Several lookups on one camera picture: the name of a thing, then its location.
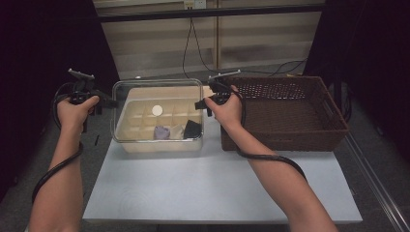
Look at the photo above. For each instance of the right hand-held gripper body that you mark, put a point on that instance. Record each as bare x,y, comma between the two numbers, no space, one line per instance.
220,88

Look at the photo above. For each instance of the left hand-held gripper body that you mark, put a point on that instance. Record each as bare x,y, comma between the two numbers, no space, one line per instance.
82,88

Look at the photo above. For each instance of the clear plastic box lid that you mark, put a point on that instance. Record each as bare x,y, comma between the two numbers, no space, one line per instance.
119,112

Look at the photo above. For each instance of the black sock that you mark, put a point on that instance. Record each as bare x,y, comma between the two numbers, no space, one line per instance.
192,129

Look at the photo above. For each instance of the purple sock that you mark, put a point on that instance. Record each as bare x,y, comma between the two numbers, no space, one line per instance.
161,132

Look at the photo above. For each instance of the cream divided storage box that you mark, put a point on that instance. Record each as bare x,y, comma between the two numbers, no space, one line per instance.
161,146

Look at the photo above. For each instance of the brown woven basket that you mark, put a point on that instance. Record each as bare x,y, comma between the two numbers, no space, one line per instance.
290,141

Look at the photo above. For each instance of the person's right hand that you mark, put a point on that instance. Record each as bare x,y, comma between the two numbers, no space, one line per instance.
227,111

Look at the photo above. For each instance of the person's left hand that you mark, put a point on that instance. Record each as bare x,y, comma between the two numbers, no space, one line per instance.
74,112

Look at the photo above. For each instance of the small black stick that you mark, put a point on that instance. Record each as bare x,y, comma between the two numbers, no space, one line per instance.
97,140

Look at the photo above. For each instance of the light wooden board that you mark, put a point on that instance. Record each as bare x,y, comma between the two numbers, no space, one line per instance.
167,92

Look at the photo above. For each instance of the black curtain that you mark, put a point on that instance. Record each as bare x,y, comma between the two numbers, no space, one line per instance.
32,48
370,48

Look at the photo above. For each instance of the black horizontal bar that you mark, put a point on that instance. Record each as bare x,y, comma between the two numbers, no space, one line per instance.
209,13

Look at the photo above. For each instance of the white wall power outlet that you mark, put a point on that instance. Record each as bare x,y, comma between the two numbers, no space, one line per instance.
199,4

